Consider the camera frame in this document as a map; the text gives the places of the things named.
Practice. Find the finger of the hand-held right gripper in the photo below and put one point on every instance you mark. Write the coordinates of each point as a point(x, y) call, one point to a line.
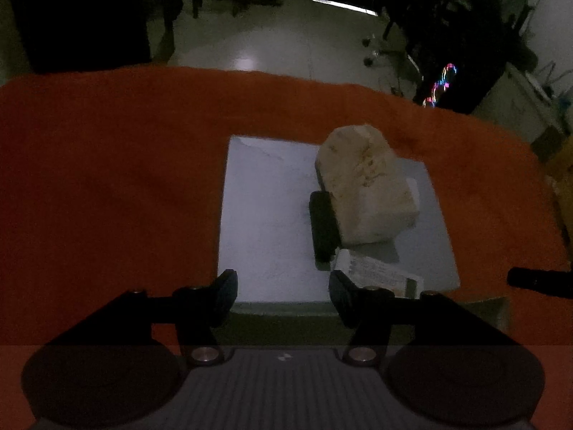
point(537, 282)

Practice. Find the white cardboard box with lid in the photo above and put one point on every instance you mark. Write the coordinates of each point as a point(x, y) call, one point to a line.
point(264, 215)

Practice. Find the computer tower with coloured lights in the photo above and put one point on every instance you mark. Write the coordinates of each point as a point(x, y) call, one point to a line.
point(452, 83)

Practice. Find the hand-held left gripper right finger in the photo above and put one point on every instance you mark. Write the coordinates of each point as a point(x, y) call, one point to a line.
point(341, 293)

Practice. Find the orange cloth covered desktop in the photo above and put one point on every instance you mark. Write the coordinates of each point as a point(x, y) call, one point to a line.
point(112, 188)

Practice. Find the cream tissue packet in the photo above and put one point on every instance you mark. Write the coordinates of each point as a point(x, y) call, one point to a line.
point(369, 183)

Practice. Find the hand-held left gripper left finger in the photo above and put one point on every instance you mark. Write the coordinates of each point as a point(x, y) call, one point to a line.
point(225, 293)

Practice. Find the black office chair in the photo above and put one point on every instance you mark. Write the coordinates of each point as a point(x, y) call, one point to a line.
point(398, 31)

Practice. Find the black rectangular case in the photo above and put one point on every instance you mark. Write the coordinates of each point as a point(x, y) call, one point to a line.
point(322, 226)

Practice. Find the brown cardboard box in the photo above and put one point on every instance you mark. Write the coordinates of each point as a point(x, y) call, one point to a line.
point(547, 143)

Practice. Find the dark cabinet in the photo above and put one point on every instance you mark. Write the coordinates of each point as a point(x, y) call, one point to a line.
point(80, 13)

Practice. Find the white side table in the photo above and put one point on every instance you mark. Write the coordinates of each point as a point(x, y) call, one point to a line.
point(519, 103)

